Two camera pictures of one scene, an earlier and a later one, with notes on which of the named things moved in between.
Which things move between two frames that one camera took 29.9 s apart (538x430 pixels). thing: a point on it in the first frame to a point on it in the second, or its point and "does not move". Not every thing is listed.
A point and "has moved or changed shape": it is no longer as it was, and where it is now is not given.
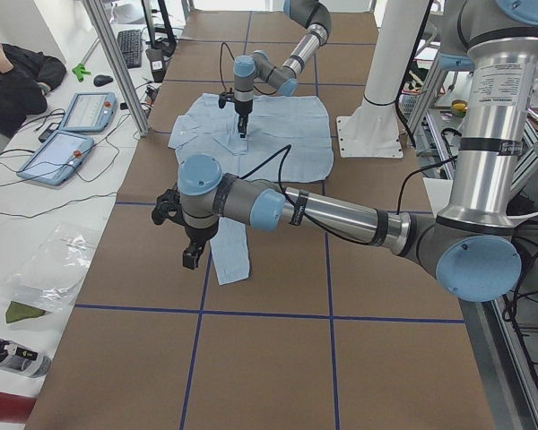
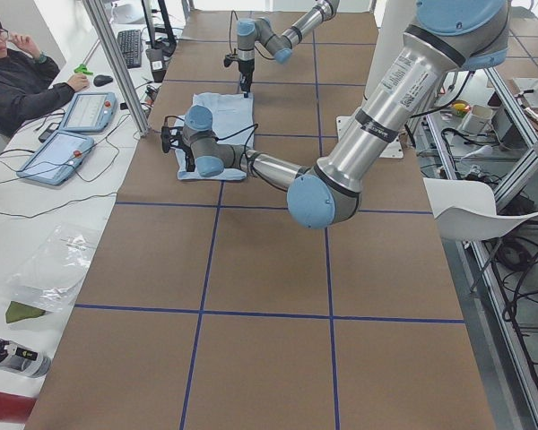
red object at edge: [1, 406] does not move
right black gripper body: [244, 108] to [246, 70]
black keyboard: [130, 42] does not move
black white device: [15, 357] does not move
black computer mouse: [100, 80] does not move
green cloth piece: [18, 312] does not move
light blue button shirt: [288, 141] has moved or changed shape
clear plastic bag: [49, 278] does not move
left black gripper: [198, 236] to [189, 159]
